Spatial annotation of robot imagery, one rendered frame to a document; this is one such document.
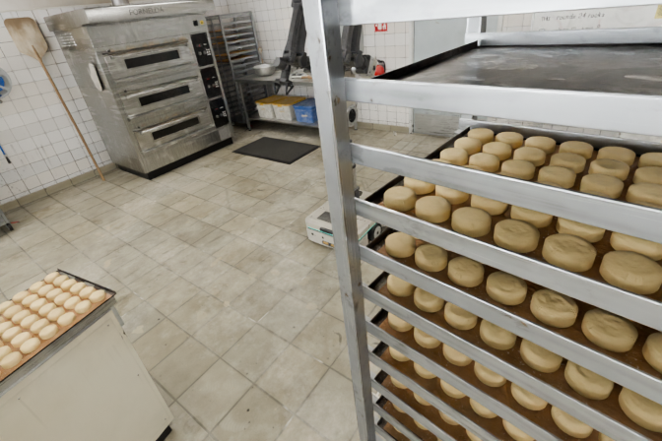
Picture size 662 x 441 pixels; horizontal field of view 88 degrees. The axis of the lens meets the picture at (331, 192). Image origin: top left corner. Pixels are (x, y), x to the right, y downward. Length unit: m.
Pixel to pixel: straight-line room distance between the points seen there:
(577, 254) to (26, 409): 1.60
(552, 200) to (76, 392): 1.64
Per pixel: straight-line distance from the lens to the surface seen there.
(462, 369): 0.69
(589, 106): 0.36
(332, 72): 0.45
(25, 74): 5.64
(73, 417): 1.78
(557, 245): 0.48
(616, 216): 0.39
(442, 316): 0.63
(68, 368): 1.66
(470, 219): 0.50
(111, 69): 4.82
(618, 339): 0.52
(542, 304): 0.53
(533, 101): 0.37
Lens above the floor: 1.78
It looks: 29 degrees down
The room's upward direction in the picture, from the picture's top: 7 degrees counter-clockwise
